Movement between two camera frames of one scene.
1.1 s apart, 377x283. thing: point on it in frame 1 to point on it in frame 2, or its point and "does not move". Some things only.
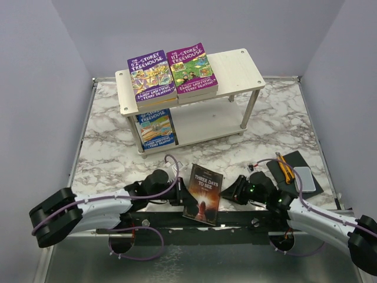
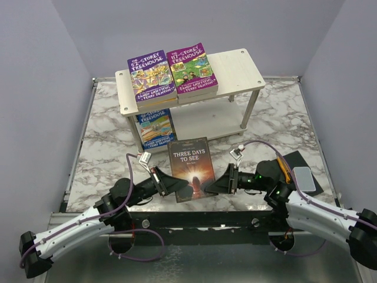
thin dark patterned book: [205, 186] to [189, 160]
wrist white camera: [177, 169] to [144, 160]
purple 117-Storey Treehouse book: [191, 71] does not move
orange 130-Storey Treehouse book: [156, 102] does not move
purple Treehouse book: [151, 78] does not move
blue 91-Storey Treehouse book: [156, 129] does not move
